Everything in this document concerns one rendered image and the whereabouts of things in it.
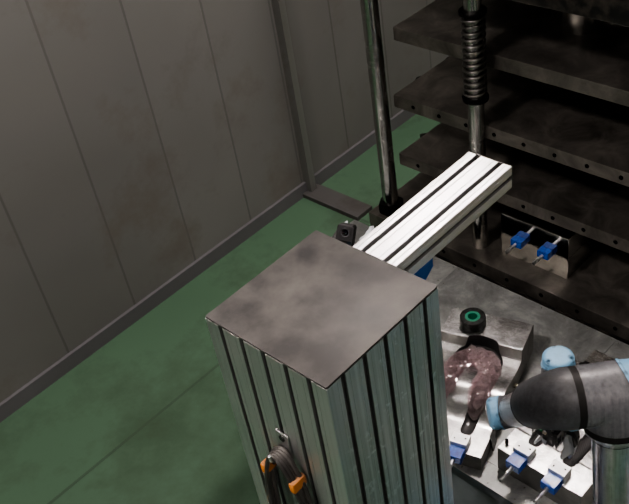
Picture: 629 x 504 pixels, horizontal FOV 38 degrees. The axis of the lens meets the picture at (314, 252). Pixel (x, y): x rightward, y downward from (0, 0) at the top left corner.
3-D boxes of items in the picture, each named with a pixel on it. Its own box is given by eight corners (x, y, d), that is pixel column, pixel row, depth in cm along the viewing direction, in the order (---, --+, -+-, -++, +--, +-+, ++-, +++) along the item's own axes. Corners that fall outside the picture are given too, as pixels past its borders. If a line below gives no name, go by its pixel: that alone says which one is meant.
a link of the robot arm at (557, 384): (521, 437, 160) (490, 440, 208) (584, 428, 160) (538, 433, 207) (510, 371, 163) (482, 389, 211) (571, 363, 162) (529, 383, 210)
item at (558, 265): (567, 279, 312) (568, 239, 301) (501, 251, 329) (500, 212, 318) (641, 206, 337) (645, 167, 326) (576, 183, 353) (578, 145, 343)
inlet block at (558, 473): (543, 513, 234) (543, 501, 231) (526, 503, 237) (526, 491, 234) (571, 480, 241) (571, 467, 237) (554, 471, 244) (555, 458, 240)
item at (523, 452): (507, 492, 241) (507, 479, 237) (492, 482, 244) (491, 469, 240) (536, 460, 247) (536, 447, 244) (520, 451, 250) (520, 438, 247)
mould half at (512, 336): (481, 470, 255) (480, 445, 248) (395, 444, 266) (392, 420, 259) (533, 349, 287) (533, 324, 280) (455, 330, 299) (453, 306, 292)
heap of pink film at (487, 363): (482, 423, 260) (482, 405, 255) (424, 407, 268) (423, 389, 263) (510, 360, 277) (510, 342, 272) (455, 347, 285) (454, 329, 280)
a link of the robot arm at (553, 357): (546, 371, 205) (537, 344, 212) (545, 403, 212) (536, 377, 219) (581, 366, 205) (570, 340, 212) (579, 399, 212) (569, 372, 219)
